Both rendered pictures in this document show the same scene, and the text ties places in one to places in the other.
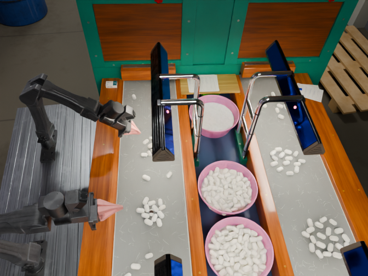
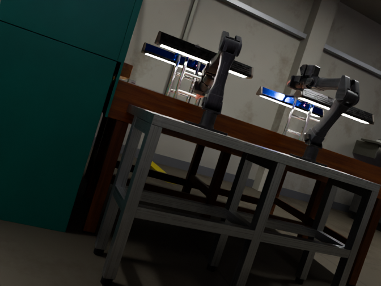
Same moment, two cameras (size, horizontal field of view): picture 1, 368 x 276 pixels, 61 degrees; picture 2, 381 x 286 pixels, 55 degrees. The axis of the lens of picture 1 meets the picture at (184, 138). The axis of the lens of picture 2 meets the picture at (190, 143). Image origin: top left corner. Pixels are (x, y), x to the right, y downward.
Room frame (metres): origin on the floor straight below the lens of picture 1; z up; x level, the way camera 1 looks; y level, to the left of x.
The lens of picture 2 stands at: (1.28, 2.26, 0.69)
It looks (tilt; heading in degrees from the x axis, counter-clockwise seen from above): 4 degrees down; 259
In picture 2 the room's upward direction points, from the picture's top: 18 degrees clockwise
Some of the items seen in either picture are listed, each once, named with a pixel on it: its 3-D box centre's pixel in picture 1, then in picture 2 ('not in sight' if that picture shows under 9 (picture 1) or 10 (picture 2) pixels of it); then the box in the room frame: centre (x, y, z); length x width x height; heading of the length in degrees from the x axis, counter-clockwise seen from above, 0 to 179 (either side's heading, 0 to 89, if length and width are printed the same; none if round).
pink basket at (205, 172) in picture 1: (226, 190); not in sight; (0.71, -0.20, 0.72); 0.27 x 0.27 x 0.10
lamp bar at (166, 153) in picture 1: (160, 94); (206, 55); (0.94, 0.11, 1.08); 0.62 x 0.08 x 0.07; 7
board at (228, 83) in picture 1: (209, 84); not in sight; (1.36, -0.13, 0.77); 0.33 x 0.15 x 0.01; 97
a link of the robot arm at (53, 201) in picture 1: (47, 209); (313, 76); (0.39, 0.39, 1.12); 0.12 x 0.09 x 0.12; 102
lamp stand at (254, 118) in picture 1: (264, 119); (178, 85); (0.99, -0.37, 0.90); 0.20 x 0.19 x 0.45; 7
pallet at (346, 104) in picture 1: (346, 67); not in sight; (2.50, -1.55, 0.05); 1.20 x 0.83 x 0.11; 12
